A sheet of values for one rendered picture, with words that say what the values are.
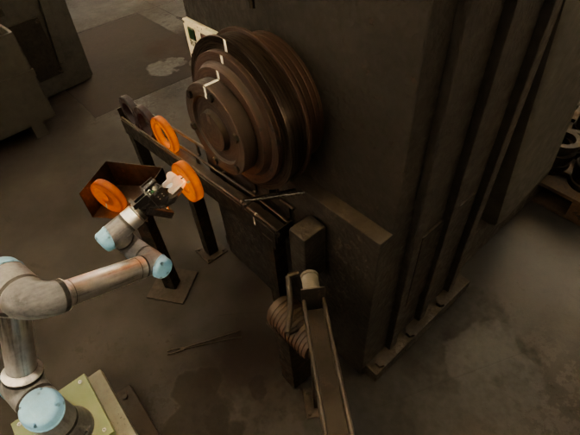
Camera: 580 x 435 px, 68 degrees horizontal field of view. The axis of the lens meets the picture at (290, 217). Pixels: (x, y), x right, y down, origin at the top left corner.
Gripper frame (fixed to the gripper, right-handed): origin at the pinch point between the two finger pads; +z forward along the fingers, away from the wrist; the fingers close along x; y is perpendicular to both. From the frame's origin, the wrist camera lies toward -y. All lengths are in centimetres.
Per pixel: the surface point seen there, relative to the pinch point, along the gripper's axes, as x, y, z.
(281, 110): -41, 33, 23
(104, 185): 30.8, -4.0, -22.2
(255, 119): -35, 31, 18
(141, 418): -19, -65, -76
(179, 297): 21, -77, -36
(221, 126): -25.1, 28.4, 12.4
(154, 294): 31, -74, -44
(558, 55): -70, 3, 104
